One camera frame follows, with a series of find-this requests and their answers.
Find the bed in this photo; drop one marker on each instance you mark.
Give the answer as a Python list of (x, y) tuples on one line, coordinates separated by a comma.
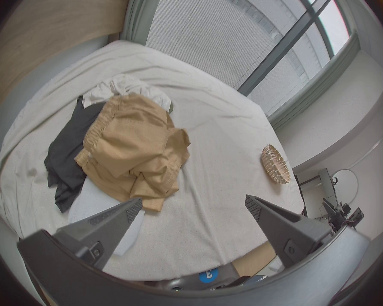
[(217, 132)]

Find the tan shorts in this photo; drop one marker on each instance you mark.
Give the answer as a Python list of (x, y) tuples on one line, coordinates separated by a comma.
[(134, 145)]

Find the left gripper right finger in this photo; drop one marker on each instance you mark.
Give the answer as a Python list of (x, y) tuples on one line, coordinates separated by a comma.
[(284, 231)]

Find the white garment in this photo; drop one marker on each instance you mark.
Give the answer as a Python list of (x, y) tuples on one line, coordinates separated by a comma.
[(124, 84)]

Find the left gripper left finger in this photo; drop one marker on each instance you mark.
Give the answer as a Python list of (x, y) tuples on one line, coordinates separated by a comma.
[(111, 225)]

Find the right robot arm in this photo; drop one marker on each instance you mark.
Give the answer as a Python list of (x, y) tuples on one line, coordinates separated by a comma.
[(341, 217)]

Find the black garment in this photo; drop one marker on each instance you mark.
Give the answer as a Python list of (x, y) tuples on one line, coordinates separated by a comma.
[(70, 151)]

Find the grey-green curtain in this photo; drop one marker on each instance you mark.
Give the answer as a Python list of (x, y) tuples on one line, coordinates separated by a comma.
[(137, 17)]

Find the pale blue garment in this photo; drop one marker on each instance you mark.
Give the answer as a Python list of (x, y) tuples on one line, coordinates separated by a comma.
[(89, 199)]

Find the round woven basket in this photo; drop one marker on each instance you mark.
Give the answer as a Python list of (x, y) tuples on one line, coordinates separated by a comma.
[(276, 164)]

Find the window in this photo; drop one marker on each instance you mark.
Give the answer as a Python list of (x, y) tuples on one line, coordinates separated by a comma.
[(226, 27)]

